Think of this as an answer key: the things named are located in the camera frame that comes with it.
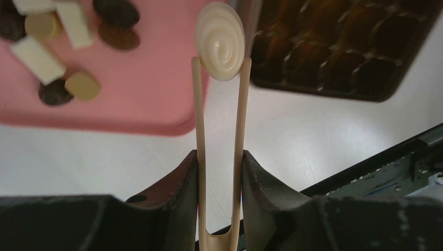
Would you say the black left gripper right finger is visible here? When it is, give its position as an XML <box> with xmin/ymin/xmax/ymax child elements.
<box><xmin>242</xmin><ymin>151</ymin><xmax>442</xmax><ymax>250</ymax></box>

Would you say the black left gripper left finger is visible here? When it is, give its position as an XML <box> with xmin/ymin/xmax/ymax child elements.
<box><xmin>1</xmin><ymin>150</ymin><xmax>198</xmax><ymax>250</ymax></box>

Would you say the white round swirl chocolate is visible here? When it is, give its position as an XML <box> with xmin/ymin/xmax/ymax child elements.
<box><xmin>194</xmin><ymin>2</ymin><xmax>246</xmax><ymax>81</ymax></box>

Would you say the gold chocolate box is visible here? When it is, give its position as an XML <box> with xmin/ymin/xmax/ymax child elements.
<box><xmin>230</xmin><ymin>1</ymin><xmax>442</xmax><ymax>102</ymax></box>

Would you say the beige rounded chocolate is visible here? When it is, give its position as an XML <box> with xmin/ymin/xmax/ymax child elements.
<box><xmin>65</xmin><ymin>71</ymin><xmax>101</xmax><ymax>101</ymax></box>

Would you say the dark swirl chocolate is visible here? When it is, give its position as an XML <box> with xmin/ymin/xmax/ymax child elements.
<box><xmin>38</xmin><ymin>78</ymin><xmax>74</xmax><ymax>106</ymax></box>

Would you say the brown ribbed oval chocolate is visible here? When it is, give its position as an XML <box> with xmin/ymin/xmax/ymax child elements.
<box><xmin>98</xmin><ymin>22</ymin><xmax>141</xmax><ymax>51</ymax></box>

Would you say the white rectangular chocolate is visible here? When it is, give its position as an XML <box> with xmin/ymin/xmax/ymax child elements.
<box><xmin>10</xmin><ymin>36</ymin><xmax>67</xmax><ymax>86</ymax></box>

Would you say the pink plastic tray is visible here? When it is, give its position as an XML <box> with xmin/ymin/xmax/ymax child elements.
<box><xmin>1</xmin><ymin>1</ymin><xmax>206</xmax><ymax>135</ymax></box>

